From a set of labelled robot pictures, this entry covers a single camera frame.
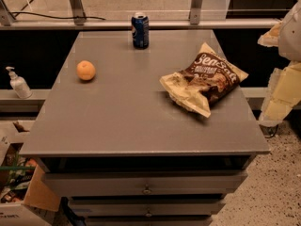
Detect orange fruit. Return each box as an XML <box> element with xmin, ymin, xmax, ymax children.
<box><xmin>76</xmin><ymin>60</ymin><xmax>96</xmax><ymax>81</ymax></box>

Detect cardboard box with items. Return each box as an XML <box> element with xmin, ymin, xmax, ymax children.
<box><xmin>0</xmin><ymin>121</ymin><xmax>60</xmax><ymax>226</ymax></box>

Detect blue soda can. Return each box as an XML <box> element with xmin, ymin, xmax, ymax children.
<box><xmin>131</xmin><ymin>12</ymin><xmax>149</xmax><ymax>49</ymax></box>

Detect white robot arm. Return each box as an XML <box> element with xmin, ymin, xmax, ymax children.
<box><xmin>258</xmin><ymin>0</ymin><xmax>301</xmax><ymax>127</ymax></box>

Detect white pump dispenser bottle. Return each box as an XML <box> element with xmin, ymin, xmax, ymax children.
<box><xmin>6</xmin><ymin>66</ymin><xmax>32</xmax><ymax>99</ymax></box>

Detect brown sea salt chip bag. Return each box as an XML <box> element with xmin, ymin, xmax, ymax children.
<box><xmin>160</xmin><ymin>42</ymin><xmax>248</xmax><ymax>118</ymax></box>

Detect top drawer knob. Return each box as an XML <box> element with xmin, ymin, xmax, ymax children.
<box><xmin>142</xmin><ymin>185</ymin><xmax>151</xmax><ymax>195</ymax></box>

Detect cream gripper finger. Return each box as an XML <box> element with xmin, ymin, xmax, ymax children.
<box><xmin>258</xmin><ymin>22</ymin><xmax>281</xmax><ymax>47</ymax></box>
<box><xmin>259</xmin><ymin>61</ymin><xmax>301</xmax><ymax>127</ymax></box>

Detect black cable on floor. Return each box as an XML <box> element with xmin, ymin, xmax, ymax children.
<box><xmin>264</xmin><ymin>124</ymin><xmax>280</xmax><ymax>139</ymax></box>

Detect grey drawer cabinet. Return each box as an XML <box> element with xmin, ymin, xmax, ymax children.
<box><xmin>22</xmin><ymin>30</ymin><xmax>268</xmax><ymax>226</ymax></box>

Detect black cable behind window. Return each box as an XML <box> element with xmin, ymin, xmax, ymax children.
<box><xmin>8</xmin><ymin>10</ymin><xmax>107</xmax><ymax>22</ymax></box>

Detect drawer knob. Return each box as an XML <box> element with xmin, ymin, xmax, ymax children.
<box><xmin>145</xmin><ymin>210</ymin><xmax>152</xmax><ymax>218</ymax></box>
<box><xmin>142</xmin><ymin>185</ymin><xmax>151</xmax><ymax>195</ymax></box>

